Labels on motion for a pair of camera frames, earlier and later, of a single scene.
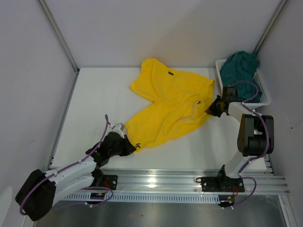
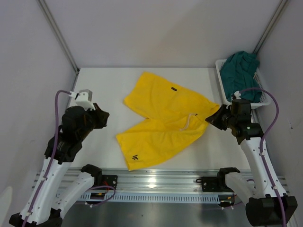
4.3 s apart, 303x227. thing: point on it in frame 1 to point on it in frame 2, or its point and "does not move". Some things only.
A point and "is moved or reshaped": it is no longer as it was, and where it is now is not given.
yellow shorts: x=180 y=100 is moved or reshaped
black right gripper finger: x=215 y=109 to x=215 y=119
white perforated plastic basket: x=218 y=64 does not move
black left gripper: x=129 y=148 to x=102 y=116
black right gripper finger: x=217 y=99 to x=223 y=109
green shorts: x=239 y=66 does not move
